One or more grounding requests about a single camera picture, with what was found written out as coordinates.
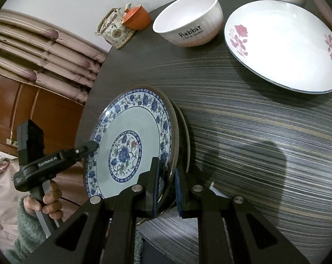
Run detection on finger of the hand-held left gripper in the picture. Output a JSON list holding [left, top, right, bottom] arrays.
[[62, 140, 99, 162]]

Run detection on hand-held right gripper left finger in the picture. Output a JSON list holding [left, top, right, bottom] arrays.
[[31, 157, 166, 264]]

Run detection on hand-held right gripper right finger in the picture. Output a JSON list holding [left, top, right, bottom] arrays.
[[175, 167, 311, 264]]

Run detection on blue floral porcelain plate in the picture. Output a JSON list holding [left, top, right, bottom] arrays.
[[83, 86, 180, 220]]

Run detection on white plate pink roses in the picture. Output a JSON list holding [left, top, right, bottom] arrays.
[[224, 0, 332, 94]]

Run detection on person's left forearm green sleeve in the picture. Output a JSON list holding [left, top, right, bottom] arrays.
[[13, 198, 62, 262]]

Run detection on person's left hand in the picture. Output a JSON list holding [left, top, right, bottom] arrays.
[[23, 181, 64, 223]]

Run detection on brown wooden cabinet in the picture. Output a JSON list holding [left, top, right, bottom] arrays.
[[0, 70, 86, 157]]

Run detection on pink floral cloth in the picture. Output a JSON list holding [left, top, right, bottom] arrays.
[[0, 146, 26, 242]]

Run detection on pink patterned curtain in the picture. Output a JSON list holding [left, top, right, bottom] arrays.
[[0, 8, 107, 106]]

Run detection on floral ceramic teapot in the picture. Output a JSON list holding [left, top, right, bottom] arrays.
[[94, 3, 136, 49]]

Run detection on orange cup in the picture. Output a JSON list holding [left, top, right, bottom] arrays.
[[122, 4, 152, 31]]

